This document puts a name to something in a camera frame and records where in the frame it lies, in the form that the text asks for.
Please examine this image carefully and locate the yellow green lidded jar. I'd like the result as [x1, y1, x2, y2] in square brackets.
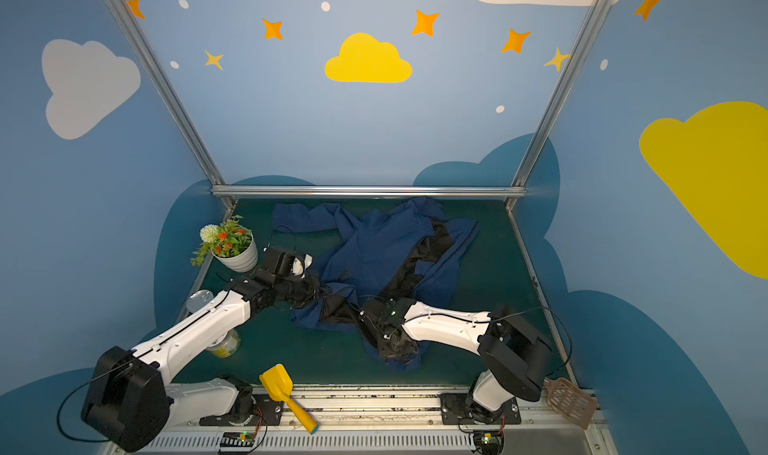
[206, 329, 241, 358]

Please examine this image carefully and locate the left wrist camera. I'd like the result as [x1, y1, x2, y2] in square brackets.
[262, 246, 313, 277]

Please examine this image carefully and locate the yellow toy shovel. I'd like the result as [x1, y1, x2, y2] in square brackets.
[259, 364, 319, 435]

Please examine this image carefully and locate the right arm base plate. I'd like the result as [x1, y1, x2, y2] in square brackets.
[439, 393, 521, 425]

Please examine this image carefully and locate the aluminium frame post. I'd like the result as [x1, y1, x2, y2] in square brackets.
[505, 0, 612, 216]
[103, 0, 226, 186]

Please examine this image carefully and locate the brown slotted spatula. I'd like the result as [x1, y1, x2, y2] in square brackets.
[544, 378, 598, 430]

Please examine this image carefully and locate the potted flower plant white pot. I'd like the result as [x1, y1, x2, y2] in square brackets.
[190, 215, 258, 273]

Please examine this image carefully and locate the navy blue zip jacket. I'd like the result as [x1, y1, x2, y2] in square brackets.
[272, 197, 479, 371]

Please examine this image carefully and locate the aluminium frame right post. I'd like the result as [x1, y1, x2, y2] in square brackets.
[505, 0, 612, 216]

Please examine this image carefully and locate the right circuit board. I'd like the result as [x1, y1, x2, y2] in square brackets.
[472, 431, 504, 455]

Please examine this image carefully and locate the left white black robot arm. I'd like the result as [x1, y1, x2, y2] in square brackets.
[81, 275, 328, 452]

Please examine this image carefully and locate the left circuit board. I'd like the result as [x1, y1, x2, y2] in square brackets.
[217, 431, 256, 454]

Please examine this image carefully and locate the front aluminium rail base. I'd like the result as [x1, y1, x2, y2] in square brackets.
[142, 385, 618, 454]

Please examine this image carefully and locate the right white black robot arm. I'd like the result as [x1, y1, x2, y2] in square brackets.
[358, 298, 552, 417]

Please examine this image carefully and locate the aluminium frame back bar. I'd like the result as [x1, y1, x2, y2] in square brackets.
[212, 184, 526, 199]

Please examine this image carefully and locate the silver tin can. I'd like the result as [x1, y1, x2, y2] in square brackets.
[185, 289, 215, 314]

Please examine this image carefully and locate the circuit board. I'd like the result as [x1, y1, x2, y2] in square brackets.
[217, 431, 256, 454]
[472, 431, 504, 455]

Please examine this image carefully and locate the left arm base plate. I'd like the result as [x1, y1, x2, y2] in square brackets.
[199, 393, 285, 427]

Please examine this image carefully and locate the aluminium frame left post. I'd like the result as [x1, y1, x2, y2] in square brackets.
[103, 0, 226, 186]

